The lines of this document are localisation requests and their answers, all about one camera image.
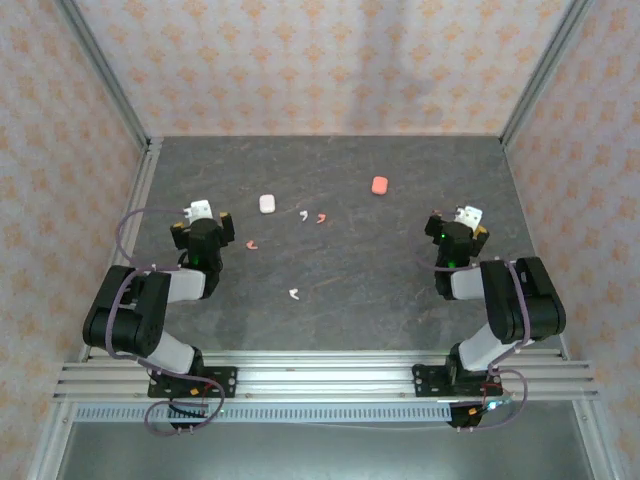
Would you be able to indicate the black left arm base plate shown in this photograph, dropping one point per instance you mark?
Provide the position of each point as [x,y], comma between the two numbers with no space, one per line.
[225,382]

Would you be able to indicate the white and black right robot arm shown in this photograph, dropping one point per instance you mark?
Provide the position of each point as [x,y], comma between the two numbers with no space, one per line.
[525,305]

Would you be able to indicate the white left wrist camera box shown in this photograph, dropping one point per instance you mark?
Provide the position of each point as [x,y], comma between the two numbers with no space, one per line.
[200,209]

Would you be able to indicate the aluminium mounting rail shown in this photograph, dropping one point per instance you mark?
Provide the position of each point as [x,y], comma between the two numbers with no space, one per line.
[325,380]

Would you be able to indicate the grey metal lower panel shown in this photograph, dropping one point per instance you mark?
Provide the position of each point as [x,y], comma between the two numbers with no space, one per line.
[320,455]

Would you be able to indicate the aluminium side rail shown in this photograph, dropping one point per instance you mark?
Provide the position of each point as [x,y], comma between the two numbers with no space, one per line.
[135,200]

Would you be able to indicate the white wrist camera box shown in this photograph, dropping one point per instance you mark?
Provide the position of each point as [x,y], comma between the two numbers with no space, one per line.
[200,209]
[471,215]

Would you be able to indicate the aluminium frame post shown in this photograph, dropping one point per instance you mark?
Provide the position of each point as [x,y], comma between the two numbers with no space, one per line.
[542,75]
[107,75]

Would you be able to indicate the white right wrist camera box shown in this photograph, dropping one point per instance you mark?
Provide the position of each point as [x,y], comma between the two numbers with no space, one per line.
[471,215]

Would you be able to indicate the pale pink earbud charging case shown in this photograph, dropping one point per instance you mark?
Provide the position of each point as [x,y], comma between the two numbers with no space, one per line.
[267,203]

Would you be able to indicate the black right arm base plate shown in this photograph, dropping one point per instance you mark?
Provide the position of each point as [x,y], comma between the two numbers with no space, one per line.
[425,380]

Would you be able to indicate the coral earbud charging case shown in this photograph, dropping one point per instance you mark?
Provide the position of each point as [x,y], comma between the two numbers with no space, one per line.
[380,185]

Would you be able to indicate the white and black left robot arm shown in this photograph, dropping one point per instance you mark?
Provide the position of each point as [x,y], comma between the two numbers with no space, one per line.
[125,320]

